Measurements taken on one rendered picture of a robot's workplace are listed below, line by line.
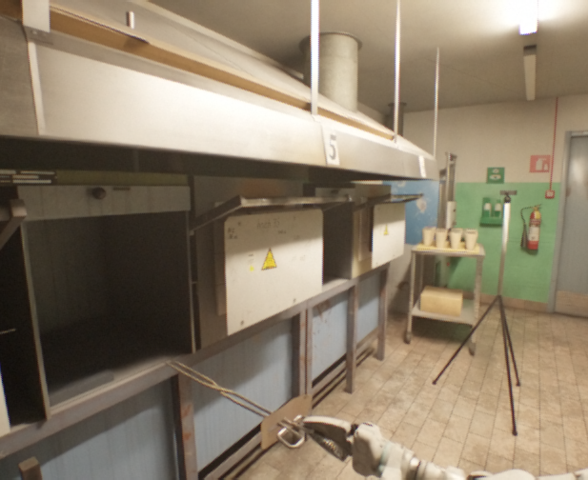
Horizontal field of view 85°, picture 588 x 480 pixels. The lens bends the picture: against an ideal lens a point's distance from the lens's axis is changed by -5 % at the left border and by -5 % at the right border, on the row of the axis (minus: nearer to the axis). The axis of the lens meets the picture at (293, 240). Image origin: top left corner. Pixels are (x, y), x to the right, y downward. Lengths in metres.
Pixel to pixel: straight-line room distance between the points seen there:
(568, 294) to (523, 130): 1.99
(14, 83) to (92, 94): 0.12
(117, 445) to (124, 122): 1.00
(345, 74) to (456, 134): 2.61
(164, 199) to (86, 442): 0.75
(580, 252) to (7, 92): 4.89
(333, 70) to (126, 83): 1.98
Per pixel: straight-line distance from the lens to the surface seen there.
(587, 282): 4.97
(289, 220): 1.36
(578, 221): 4.86
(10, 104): 0.66
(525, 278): 4.91
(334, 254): 2.22
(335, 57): 2.62
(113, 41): 0.82
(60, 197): 0.96
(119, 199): 1.02
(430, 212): 3.94
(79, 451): 1.28
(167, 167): 1.59
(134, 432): 1.35
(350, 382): 2.58
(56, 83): 0.70
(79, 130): 0.68
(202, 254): 1.22
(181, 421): 1.39
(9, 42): 0.70
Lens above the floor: 1.41
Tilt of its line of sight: 8 degrees down
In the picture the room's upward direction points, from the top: straight up
